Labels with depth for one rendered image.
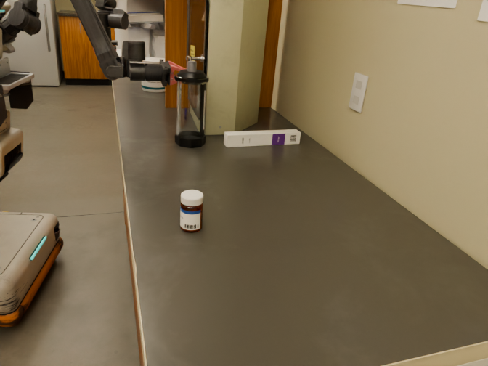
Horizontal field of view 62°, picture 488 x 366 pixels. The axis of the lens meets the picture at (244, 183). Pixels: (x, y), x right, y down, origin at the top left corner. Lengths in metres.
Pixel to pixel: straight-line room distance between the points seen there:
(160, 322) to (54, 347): 1.36
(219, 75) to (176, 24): 0.40
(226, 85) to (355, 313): 0.95
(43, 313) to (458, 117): 1.87
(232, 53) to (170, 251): 0.81
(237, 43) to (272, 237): 0.76
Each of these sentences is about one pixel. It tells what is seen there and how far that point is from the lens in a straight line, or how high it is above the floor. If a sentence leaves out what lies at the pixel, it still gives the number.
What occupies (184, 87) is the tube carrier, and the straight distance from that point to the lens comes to 1.31.
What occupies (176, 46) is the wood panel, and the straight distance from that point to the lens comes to 1.78.
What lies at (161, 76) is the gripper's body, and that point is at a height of 1.14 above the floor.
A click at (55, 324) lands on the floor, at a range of 2.12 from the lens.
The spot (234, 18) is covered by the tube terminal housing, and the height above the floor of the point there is 1.34.
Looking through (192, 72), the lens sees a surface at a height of 1.18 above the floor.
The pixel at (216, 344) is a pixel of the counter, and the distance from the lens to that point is 0.65.
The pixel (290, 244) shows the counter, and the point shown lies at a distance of 0.88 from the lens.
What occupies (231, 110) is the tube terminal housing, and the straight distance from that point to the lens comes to 1.49.
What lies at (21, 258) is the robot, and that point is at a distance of 2.08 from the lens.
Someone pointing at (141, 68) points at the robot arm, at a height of 1.16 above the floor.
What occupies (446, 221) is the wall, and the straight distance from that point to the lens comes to 1.10.
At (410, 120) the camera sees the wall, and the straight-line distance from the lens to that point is 1.18.
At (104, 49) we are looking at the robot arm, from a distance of 1.45.
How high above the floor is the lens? 1.42
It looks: 25 degrees down
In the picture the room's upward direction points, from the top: 5 degrees clockwise
